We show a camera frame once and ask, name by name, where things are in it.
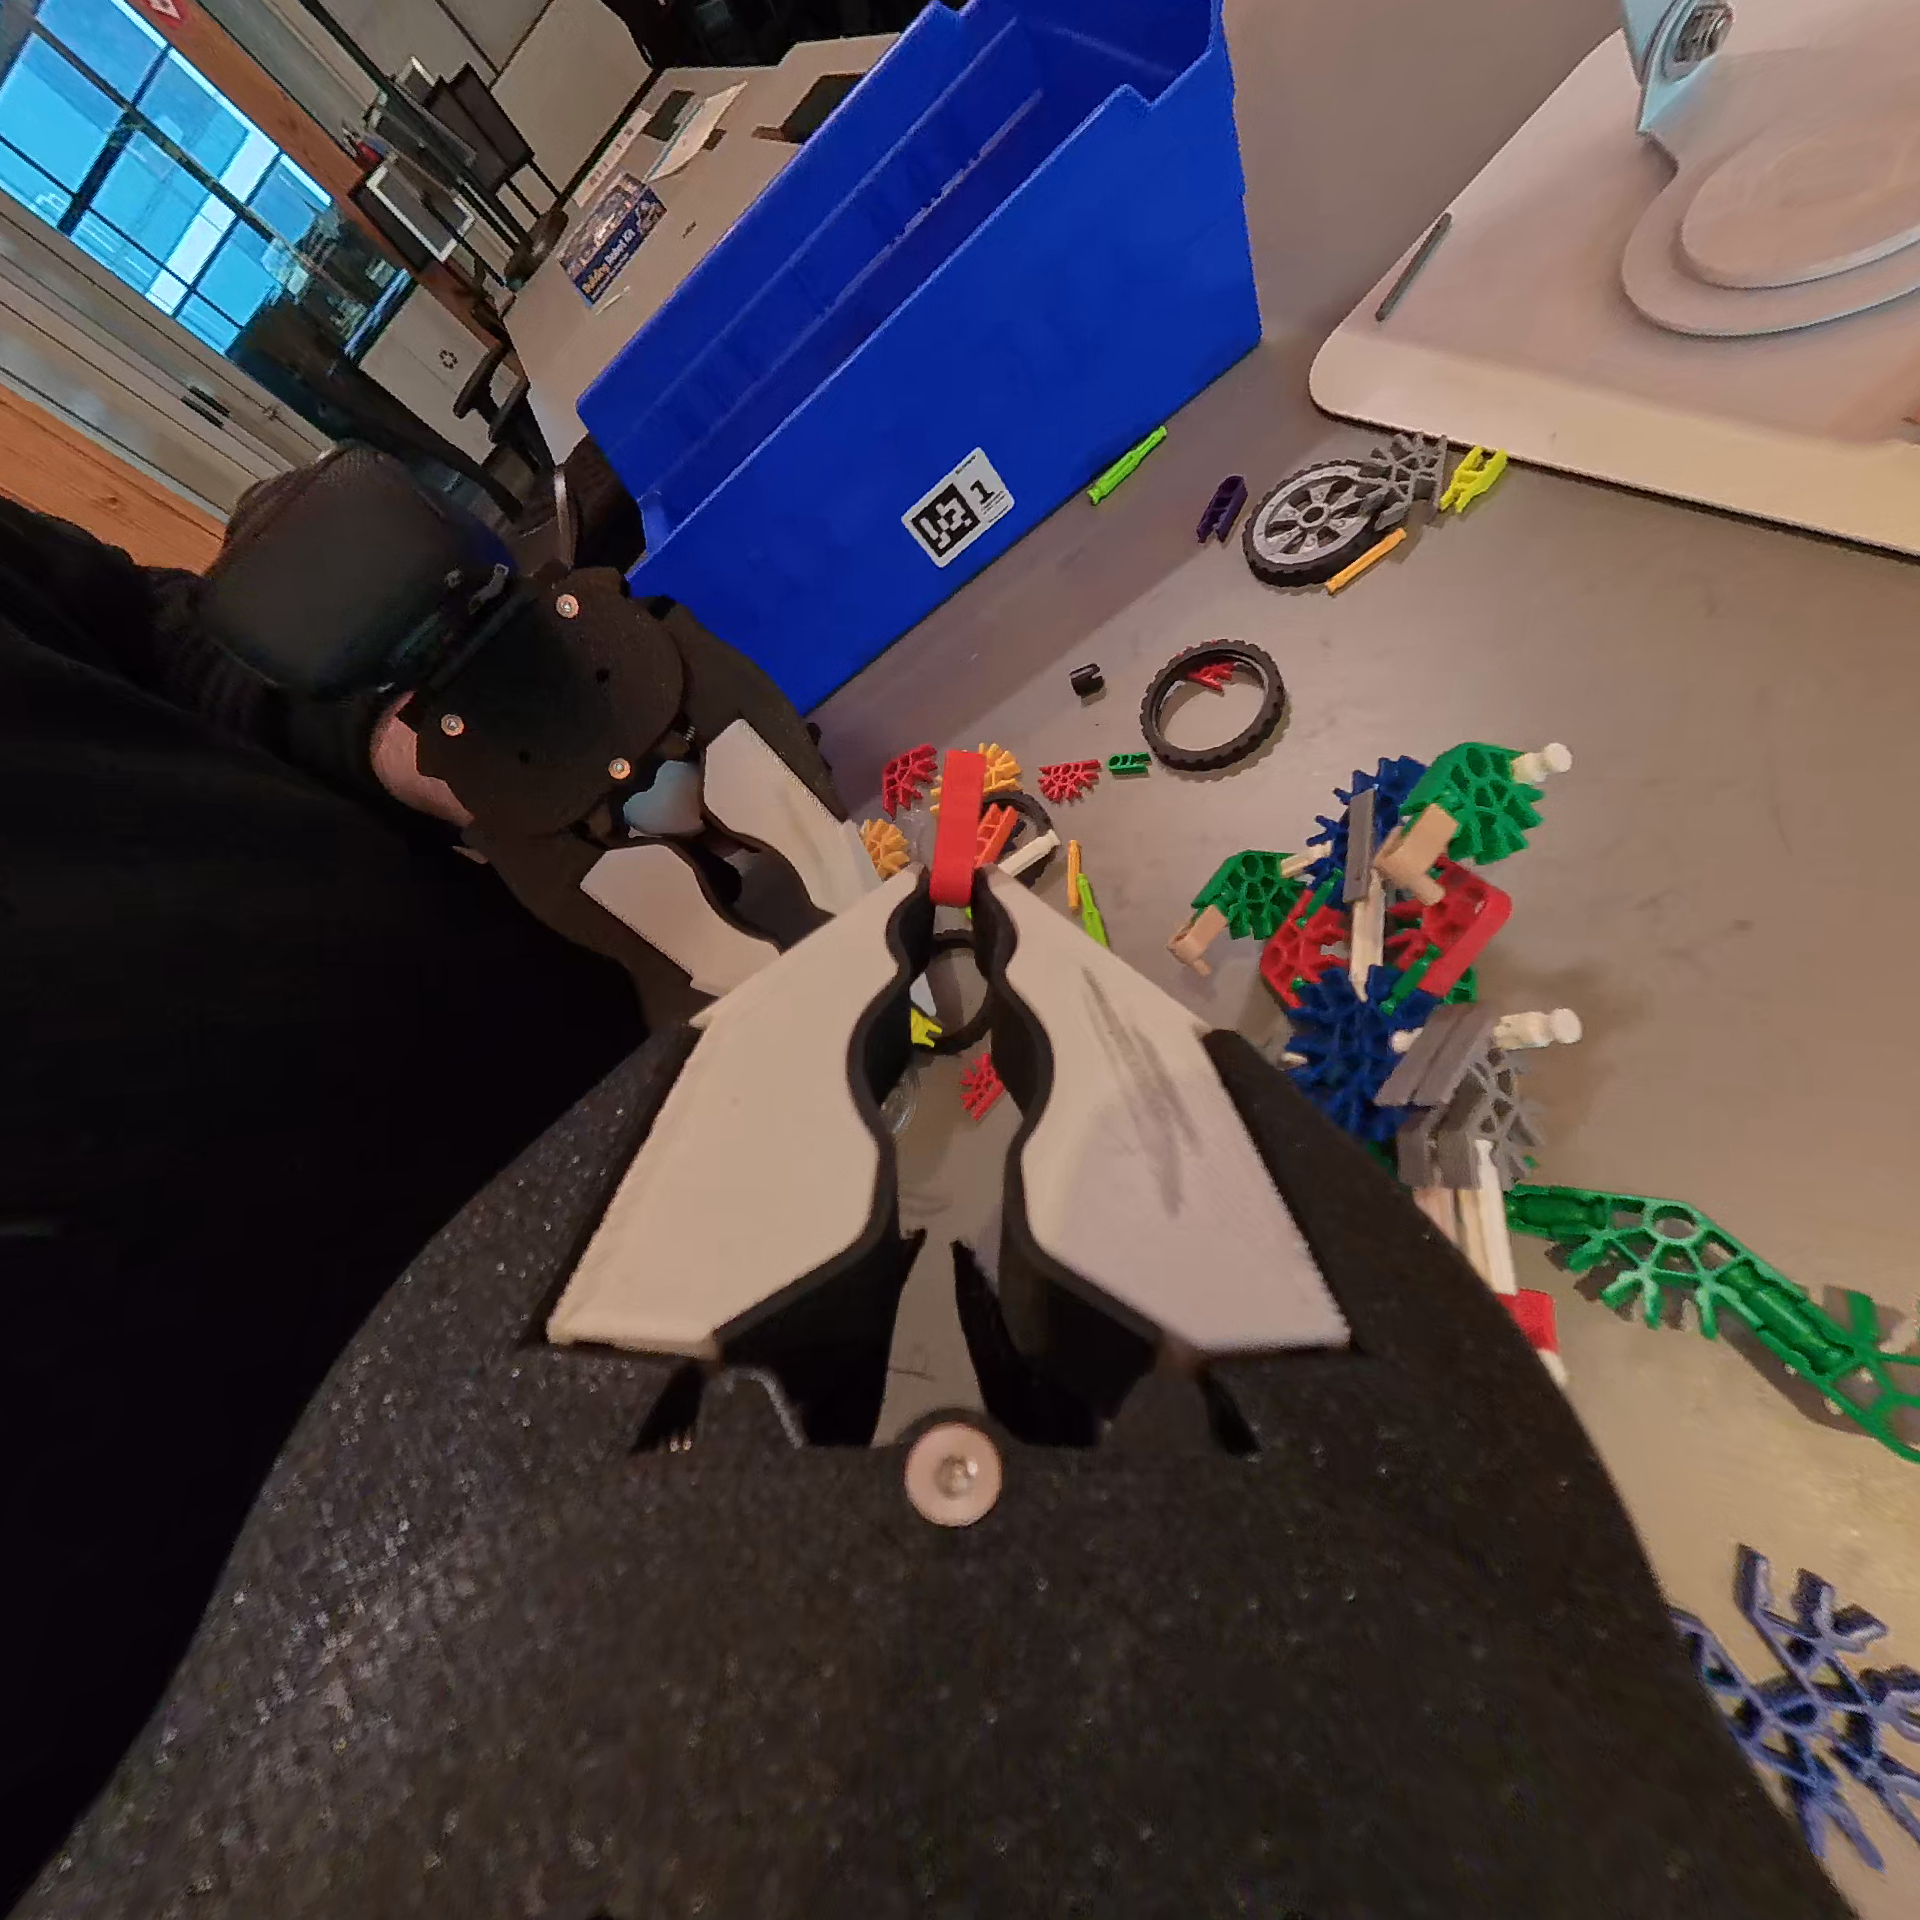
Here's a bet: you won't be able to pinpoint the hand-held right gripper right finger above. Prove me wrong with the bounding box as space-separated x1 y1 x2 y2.
975 872 1352 1444

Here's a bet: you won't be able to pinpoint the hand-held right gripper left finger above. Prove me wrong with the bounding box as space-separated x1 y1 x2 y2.
544 871 932 1444

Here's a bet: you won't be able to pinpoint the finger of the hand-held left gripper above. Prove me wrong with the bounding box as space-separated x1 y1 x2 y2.
579 841 789 998
697 717 885 913

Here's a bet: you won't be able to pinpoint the multicolour construction toy model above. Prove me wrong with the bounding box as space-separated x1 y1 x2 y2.
1171 738 1585 1389

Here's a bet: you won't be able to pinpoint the person's left forearm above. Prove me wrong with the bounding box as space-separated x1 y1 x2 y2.
0 495 399 797

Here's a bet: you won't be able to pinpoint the person's left hand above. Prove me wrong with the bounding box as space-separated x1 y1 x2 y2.
367 701 470 825

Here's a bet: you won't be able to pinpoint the black tyre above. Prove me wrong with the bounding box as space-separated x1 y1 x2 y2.
975 791 1061 887
1141 641 1289 774
912 930 1004 1055

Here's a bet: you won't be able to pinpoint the blue leaflet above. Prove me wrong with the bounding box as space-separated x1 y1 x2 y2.
560 170 669 312

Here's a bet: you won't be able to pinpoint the white background table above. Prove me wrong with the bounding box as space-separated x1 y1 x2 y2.
503 45 903 452

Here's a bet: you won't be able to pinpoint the blue bin with square tag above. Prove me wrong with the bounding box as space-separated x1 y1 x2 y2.
575 0 1264 717

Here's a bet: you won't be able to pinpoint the black background chairs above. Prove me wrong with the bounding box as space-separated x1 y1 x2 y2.
342 58 571 302

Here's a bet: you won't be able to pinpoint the grey spoked wheel with tyre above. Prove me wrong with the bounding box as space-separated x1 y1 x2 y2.
1240 456 1407 590

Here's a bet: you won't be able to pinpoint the grey connector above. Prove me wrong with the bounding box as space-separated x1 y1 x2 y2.
1358 429 1452 520

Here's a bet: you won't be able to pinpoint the large window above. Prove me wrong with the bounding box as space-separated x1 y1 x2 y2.
0 0 413 361

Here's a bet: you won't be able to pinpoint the blue snowflake connector pair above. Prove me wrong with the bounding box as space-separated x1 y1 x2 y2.
1669 1545 1895 1871

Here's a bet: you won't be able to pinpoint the green connector chain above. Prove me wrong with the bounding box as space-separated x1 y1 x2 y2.
1504 1182 1920 1468

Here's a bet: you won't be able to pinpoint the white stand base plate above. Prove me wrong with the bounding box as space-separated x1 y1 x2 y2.
1307 0 1920 560

